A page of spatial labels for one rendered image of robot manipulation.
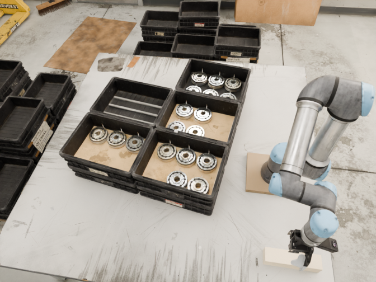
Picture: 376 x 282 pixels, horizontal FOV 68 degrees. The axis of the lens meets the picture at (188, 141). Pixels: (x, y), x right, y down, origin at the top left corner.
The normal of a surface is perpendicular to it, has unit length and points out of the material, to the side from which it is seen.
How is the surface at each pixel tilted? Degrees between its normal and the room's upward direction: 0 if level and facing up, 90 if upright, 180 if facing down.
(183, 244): 0
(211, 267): 0
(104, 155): 0
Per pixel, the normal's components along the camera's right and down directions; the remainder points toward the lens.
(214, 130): -0.04, -0.58
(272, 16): -0.15, 0.58
